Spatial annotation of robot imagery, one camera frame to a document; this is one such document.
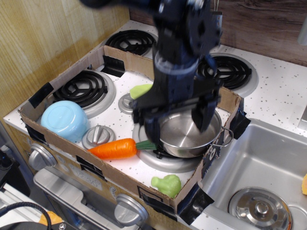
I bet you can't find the black cable bottom left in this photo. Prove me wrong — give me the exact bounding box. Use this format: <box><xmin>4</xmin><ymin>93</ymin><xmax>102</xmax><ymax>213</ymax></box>
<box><xmin>0</xmin><ymin>201</ymin><xmax>52</xmax><ymax>230</ymax></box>

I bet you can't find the stainless steel pan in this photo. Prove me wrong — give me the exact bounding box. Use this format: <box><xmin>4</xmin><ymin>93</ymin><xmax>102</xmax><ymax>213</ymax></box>
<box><xmin>159</xmin><ymin>111</ymin><xmax>234</xmax><ymax>158</ymax></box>

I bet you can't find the orange toy carrot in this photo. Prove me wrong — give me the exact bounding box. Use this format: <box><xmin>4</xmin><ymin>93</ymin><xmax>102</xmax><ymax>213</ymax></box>
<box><xmin>88</xmin><ymin>138</ymin><xmax>157</xmax><ymax>160</ymax></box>

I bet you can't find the steel pot lid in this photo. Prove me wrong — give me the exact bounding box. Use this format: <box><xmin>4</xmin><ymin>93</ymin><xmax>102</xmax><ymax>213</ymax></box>
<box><xmin>227</xmin><ymin>187</ymin><xmax>293</xmax><ymax>230</ymax></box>

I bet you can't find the black burner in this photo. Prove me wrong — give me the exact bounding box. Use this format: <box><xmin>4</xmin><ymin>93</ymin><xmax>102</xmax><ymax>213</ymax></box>
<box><xmin>48</xmin><ymin>69</ymin><xmax>116</xmax><ymax>119</ymax></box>
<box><xmin>103</xmin><ymin>30</ymin><xmax>158</xmax><ymax>59</ymax></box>
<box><xmin>198</xmin><ymin>53</ymin><xmax>259</xmax><ymax>98</ymax></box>

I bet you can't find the oven knob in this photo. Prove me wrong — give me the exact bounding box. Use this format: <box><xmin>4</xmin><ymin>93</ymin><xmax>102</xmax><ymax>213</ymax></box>
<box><xmin>28</xmin><ymin>143</ymin><xmax>57</xmax><ymax>171</ymax></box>
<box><xmin>114</xmin><ymin>194</ymin><xmax>149</xmax><ymax>227</ymax></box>

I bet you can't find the left oven front knob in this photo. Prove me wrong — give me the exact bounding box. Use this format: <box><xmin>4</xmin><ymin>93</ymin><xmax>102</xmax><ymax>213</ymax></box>
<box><xmin>28</xmin><ymin>143</ymin><xmax>57</xmax><ymax>171</ymax></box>

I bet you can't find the back left black burner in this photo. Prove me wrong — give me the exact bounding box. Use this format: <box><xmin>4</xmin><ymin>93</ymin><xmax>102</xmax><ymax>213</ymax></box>
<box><xmin>103</xmin><ymin>30</ymin><xmax>158</xmax><ymax>59</ymax></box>

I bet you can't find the green toy broccoli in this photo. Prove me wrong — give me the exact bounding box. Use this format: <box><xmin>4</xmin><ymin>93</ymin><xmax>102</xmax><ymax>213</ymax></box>
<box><xmin>151</xmin><ymin>174</ymin><xmax>181</xmax><ymax>198</ymax></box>

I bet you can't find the light blue bowl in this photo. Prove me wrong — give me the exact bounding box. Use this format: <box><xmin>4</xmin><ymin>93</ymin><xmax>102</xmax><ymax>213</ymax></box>
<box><xmin>40</xmin><ymin>101</ymin><xmax>90</xmax><ymax>143</ymax></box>

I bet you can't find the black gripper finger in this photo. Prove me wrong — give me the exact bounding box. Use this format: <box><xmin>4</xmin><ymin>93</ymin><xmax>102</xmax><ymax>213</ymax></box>
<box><xmin>191</xmin><ymin>97</ymin><xmax>219</xmax><ymax>131</ymax></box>
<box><xmin>144</xmin><ymin>117</ymin><xmax>160</xmax><ymax>145</ymax></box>

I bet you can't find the silver oven door handle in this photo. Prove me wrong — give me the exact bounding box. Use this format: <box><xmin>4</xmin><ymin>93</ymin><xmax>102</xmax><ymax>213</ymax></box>
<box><xmin>34</xmin><ymin>169</ymin><xmax>130</xmax><ymax>230</ymax></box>

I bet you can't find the silver faucet base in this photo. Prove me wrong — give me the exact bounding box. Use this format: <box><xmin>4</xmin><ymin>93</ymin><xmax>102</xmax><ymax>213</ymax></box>
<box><xmin>297</xmin><ymin>18</ymin><xmax>307</xmax><ymax>46</ymax></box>

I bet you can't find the steel sink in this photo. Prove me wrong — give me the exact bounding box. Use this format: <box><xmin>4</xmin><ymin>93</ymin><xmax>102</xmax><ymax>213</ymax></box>
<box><xmin>191</xmin><ymin>119</ymin><xmax>307</xmax><ymax>230</ymax></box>

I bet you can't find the hanging metal spatula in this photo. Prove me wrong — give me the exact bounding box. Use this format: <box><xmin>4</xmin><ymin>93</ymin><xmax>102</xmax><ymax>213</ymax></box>
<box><xmin>213</xmin><ymin>0</ymin><xmax>223</xmax><ymax>28</ymax></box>

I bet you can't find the orange object bottom left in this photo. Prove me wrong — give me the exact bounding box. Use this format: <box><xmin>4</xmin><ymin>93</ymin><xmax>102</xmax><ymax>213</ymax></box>
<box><xmin>38</xmin><ymin>211</ymin><xmax>63</xmax><ymax>226</ymax></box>

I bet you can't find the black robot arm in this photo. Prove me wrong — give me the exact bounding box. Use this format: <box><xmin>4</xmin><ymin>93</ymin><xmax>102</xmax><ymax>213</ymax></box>
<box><xmin>119</xmin><ymin>0</ymin><xmax>222</xmax><ymax>144</ymax></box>

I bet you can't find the front right burner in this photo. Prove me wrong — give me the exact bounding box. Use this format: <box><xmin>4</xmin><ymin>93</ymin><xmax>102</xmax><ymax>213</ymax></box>
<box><xmin>132</xmin><ymin>112</ymin><xmax>204</xmax><ymax>173</ymax></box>

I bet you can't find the silver knob middle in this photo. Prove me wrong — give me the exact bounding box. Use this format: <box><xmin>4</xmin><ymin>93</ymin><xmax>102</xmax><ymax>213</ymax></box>
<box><xmin>118</xmin><ymin>93</ymin><xmax>135</xmax><ymax>115</ymax></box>

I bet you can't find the back right black burner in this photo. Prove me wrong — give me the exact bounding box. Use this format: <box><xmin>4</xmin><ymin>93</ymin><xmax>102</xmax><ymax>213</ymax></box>
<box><xmin>198</xmin><ymin>53</ymin><xmax>259</xmax><ymax>98</ymax></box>

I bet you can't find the green plastic plate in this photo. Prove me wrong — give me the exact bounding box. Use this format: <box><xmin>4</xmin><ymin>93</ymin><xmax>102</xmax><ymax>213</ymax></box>
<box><xmin>130</xmin><ymin>84</ymin><xmax>152</xmax><ymax>99</ymax></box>

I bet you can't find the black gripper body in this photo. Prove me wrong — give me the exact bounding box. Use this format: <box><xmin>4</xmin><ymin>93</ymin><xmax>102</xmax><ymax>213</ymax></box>
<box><xmin>132</xmin><ymin>69</ymin><xmax>223</xmax><ymax>125</ymax></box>

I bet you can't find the silver knob front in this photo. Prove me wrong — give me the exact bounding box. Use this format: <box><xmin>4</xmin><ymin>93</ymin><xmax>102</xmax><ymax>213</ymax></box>
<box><xmin>82</xmin><ymin>125</ymin><xmax>116</xmax><ymax>149</ymax></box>

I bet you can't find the orange object in sink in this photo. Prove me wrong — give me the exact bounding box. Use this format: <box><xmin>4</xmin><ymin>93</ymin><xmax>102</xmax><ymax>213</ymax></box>
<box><xmin>301</xmin><ymin>174</ymin><xmax>307</xmax><ymax>195</ymax></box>

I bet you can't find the front left black burner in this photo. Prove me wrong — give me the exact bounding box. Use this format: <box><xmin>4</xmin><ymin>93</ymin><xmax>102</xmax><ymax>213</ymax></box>
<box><xmin>48</xmin><ymin>69</ymin><xmax>116</xmax><ymax>119</ymax></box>

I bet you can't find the right oven front knob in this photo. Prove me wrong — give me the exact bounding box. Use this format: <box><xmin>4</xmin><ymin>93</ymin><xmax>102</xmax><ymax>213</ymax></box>
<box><xmin>114</xmin><ymin>194</ymin><xmax>149</xmax><ymax>227</ymax></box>

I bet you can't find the silver knob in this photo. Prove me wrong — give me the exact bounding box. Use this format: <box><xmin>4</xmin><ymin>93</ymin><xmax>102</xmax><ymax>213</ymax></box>
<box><xmin>82</xmin><ymin>125</ymin><xmax>116</xmax><ymax>149</ymax></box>
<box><xmin>118</xmin><ymin>93</ymin><xmax>135</xmax><ymax>115</ymax></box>

